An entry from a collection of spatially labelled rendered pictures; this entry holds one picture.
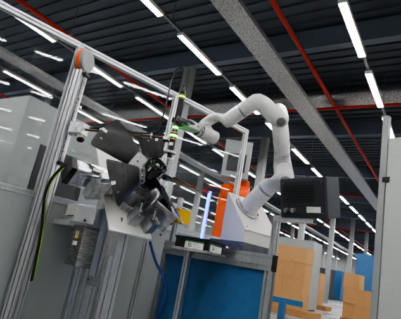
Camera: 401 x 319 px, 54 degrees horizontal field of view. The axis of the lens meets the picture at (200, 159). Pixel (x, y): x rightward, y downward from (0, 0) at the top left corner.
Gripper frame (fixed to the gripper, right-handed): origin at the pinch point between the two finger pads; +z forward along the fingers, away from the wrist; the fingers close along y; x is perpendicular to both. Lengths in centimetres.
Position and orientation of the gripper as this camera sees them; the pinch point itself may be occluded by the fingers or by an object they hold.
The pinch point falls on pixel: (177, 119)
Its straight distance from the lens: 230.2
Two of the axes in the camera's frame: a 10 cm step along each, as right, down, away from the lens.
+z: -7.3, -3.1, -6.1
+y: -6.5, 0.8, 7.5
